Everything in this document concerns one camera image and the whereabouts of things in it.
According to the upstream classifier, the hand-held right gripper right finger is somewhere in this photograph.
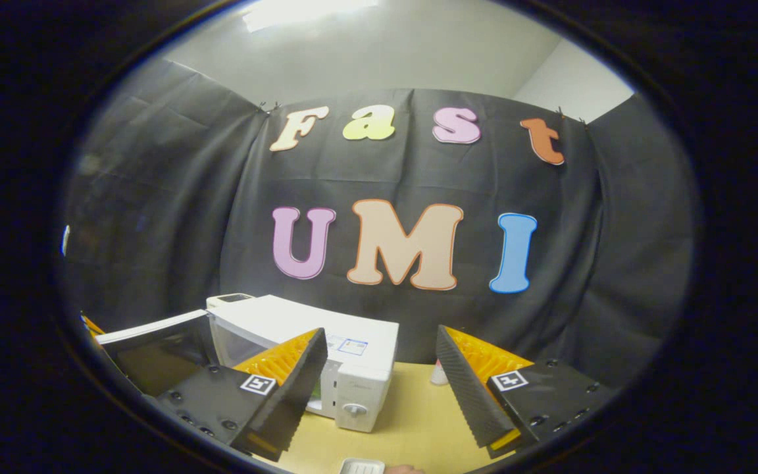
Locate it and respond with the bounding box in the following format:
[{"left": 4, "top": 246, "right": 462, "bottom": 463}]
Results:
[{"left": 435, "top": 324, "right": 620, "bottom": 460}]

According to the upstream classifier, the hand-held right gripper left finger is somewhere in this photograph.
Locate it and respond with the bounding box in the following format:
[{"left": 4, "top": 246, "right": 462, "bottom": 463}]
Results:
[{"left": 155, "top": 327, "right": 329, "bottom": 463}]

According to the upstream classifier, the white microwave oven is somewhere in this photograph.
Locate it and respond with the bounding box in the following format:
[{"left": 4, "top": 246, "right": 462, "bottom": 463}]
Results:
[{"left": 95, "top": 294, "right": 400, "bottom": 434}]

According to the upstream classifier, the white ridged tray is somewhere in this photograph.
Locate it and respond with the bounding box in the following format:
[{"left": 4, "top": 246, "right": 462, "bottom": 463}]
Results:
[{"left": 338, "top": 458, "right": 386, "bottom": 474}]

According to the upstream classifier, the white toaster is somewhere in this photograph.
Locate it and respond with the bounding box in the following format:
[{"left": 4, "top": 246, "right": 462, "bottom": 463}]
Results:
[{"left": 206, "top": 293, "right": 256, "bottom": 310}]

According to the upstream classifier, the black backdrop cloth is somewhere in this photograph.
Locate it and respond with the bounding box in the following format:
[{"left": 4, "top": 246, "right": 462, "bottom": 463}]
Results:
[{"left": 60, "top": 59, "right": 699, "bottom": 389}]

